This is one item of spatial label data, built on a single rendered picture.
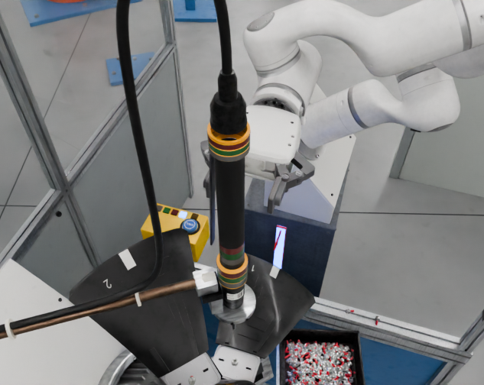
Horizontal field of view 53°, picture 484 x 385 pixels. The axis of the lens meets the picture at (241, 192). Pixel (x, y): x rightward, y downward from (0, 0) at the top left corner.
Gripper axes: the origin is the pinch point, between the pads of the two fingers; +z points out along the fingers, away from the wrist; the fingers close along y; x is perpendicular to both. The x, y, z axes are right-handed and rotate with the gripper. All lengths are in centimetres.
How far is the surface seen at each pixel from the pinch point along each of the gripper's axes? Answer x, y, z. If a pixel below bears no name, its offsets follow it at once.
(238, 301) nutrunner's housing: -17.3, -1.6, 6.4
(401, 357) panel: -95, -41, -30
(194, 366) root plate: -37.4, 5.3, 10.7
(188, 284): -11.3, 4.8, 9.1
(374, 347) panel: -94, -32, -30
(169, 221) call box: -57, 31, -31
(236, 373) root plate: -45.4, -1.2, 6.8
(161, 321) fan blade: -30.3, 12.1, 7.5
